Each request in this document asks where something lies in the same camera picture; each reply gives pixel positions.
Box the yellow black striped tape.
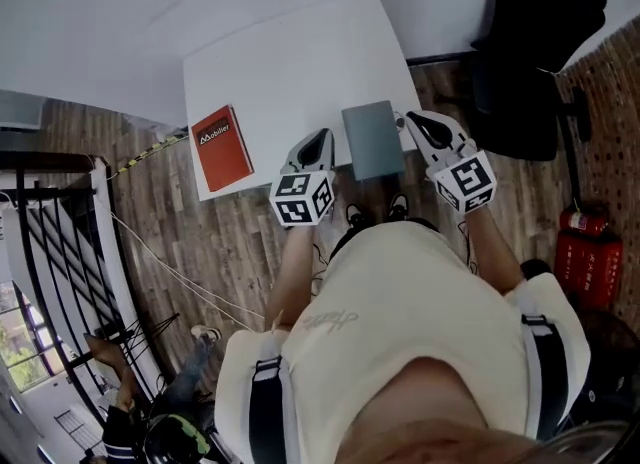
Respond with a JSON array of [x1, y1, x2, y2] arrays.
[[105, 133, 190, 181]]

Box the person's left black shoe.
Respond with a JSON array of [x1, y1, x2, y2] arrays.
[[345, 202, 372, 229]]

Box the red fire extinguisher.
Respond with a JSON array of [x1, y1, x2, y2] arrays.
[[558, 205, 610, 237]]

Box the white floor cable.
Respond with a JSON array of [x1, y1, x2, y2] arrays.
[[92, 194, 267, 334]]

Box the person's left forearm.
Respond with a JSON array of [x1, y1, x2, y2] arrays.
[[263, 224, 317, 334]]

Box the black office chair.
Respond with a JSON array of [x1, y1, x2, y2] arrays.
[[434, 0, 609, 213]]

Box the black white shoulder strap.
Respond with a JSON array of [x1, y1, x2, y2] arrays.
[[248, 355, 287, 464], [520, 312, 570, 442]]

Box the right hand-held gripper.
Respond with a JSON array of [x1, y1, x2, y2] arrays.
[[405, 111, 497, 215]]

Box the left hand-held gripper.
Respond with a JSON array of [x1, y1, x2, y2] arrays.
[[268, 127, 337, 228]]

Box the red fire extinguisher box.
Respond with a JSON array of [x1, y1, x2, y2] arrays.
[[553, 230, 625, 311]]

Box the person's right forearm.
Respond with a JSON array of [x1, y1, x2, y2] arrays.
[[463, 205, 527, 297]]

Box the grey-green notebook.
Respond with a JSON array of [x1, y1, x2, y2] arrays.
[[341, 99, 407, 182]]

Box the black thin cable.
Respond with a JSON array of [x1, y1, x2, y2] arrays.
[[308, 239, 332, 301]]

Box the cream shirt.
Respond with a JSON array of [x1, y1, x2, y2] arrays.
[[213, 220, 592, 464]]

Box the person's black shoe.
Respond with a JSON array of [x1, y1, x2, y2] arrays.
[[388, 192, 412, 222], [345, 202, 372, 229]]

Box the window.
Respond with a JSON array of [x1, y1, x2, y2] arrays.
[[0, 279, 54, 394]]

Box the black metal stair railing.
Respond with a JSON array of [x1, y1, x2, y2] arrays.
[[0, 150, 182, 436]]

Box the person's glasses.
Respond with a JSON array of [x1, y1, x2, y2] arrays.
[[538, 419, 640, 464]]

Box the person's right black shoe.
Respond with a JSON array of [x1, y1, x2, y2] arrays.
[[388, 192, 412, 222]]

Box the red book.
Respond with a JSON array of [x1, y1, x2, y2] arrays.
[[190, 104, 255, 194]]

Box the black trousers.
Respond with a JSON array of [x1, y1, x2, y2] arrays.
[[327, 216, 442, 266]]

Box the black helmet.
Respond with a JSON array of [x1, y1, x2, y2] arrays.
[[143, 413, 212, 464]]

